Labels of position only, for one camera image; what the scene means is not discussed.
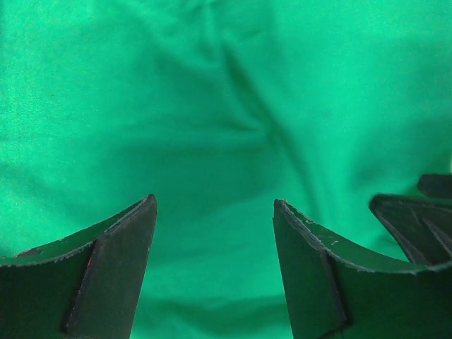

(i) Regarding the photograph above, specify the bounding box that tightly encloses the green t shirt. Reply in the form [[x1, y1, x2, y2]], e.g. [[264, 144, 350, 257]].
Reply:
[[1, 1, 451, 338]]

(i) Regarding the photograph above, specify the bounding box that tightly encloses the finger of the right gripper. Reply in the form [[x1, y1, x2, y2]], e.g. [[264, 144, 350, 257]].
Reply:
[[417, 174, 452, 198], [369, 194, 451, 265]]

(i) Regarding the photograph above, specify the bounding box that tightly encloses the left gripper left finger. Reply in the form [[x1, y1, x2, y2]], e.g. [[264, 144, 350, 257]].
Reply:
[[1, 196, 157, 339]]

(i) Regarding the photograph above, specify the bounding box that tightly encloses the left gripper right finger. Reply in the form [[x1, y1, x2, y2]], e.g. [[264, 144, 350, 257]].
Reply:
[[273, 201, 451, 338]]

